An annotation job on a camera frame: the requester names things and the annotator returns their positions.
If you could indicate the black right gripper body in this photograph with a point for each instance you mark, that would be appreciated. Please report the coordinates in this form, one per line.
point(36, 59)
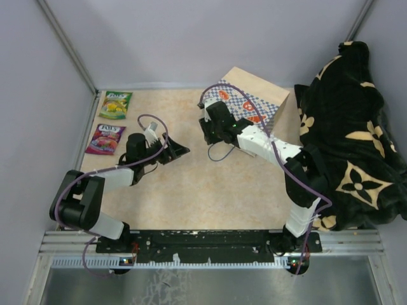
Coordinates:
point(211, 131)

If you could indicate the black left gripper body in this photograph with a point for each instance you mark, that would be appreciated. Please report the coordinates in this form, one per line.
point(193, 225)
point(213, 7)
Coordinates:
point(154, 148)

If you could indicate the purple snack packet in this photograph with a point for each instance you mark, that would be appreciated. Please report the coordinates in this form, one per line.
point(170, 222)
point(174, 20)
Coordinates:
point(105, 139)

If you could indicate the blue checkered paper bag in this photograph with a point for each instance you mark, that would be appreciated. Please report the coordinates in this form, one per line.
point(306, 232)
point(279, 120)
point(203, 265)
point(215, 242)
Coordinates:
point(256, 103)

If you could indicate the green snack packet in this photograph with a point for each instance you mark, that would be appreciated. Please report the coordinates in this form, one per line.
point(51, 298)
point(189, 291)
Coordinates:
point(115, 105)

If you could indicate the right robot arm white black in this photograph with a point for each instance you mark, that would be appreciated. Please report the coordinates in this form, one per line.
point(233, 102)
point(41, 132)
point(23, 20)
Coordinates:
point(305, 174)

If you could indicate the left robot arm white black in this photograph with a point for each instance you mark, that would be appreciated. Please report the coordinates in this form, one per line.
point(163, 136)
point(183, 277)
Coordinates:
point(77, 203)

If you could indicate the black floral blanket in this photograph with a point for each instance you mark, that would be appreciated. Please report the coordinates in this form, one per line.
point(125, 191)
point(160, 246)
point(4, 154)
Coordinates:
point(341, 114)

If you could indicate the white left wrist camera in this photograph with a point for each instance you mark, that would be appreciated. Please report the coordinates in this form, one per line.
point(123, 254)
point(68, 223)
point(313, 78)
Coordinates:
point(150, 134)

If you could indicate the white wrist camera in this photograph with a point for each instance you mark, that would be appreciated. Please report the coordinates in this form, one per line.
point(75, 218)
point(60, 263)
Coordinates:
point(150, 134)
point(204, 105)

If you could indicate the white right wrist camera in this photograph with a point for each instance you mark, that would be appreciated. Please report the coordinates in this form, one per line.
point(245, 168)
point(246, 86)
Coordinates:
point(204, 105)

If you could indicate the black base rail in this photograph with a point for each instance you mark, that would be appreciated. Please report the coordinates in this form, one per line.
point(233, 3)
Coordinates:
point(219, 246)

